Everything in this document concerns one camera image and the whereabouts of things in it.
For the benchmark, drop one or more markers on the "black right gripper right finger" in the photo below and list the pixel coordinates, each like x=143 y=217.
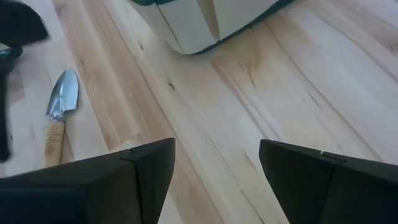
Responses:
x=335 y=193

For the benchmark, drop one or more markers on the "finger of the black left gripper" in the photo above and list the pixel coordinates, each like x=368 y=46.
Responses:
x=3 y=109
x=18 y=25

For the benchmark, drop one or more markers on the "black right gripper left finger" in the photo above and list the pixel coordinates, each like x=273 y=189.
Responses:
x=77 y=193

